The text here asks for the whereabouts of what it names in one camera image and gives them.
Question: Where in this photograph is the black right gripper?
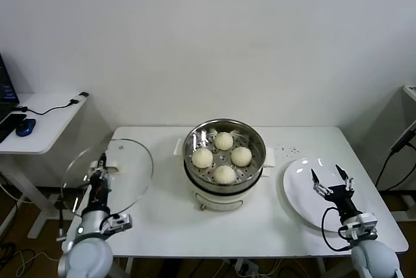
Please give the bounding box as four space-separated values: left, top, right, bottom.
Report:
310 164 361 220

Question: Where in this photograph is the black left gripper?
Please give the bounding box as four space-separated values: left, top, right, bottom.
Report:
88 152 112 209

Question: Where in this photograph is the white side desk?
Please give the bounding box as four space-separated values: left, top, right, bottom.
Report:
0 92 91 240

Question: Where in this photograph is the steel perforated steamer basket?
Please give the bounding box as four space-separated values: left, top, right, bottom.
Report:
174 118 278 192

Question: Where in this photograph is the blue computer mouse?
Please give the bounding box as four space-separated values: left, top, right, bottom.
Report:
15 118 37 137

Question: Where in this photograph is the black cable with adapter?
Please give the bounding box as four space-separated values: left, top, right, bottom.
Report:
16 91 90 117

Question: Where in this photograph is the white round plate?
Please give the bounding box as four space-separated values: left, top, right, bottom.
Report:
281 157 367 233

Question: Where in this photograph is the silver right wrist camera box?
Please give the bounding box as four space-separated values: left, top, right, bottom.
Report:
337 212 378 240

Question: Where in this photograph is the black power cable with plug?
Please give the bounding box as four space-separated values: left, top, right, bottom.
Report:
375 128 416 192

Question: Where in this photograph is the glass lid with cream handle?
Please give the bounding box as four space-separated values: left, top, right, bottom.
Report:
61 138 154 217

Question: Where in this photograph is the white floor power strip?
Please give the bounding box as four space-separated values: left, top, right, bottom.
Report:
234 258 261 274

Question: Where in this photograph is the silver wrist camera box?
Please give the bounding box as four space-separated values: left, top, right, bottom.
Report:
337 212 378 240
103 212 133 235

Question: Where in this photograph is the white steamed baozi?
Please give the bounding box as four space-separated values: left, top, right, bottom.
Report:
213 165 237 185
214 132 234 151
191 147 214 169
230 146 253 167

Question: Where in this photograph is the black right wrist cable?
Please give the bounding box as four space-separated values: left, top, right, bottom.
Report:
321 207 354 253

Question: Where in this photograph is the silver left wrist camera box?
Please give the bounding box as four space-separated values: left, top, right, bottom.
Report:
103 212 133 235

